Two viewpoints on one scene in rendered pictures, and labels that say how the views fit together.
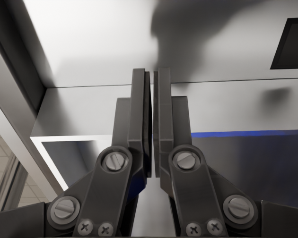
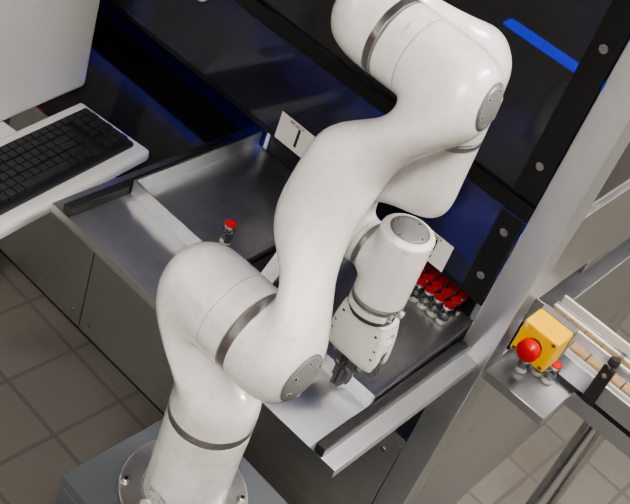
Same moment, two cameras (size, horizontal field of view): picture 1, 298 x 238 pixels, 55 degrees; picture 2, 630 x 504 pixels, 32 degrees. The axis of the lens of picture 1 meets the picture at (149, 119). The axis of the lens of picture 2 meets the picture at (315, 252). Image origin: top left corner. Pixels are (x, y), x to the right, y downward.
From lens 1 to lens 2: 165 cm
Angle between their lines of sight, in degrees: 25
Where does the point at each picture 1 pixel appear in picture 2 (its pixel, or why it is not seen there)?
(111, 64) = (344, 398)
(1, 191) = (577, 451)
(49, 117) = (369, 398)
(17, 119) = (379, 406)
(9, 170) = (566, 467)
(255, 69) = not seen: hidden behind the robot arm
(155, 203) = (398, 348)
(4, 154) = not seen: outside the picture
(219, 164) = not seen: hidden behind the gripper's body
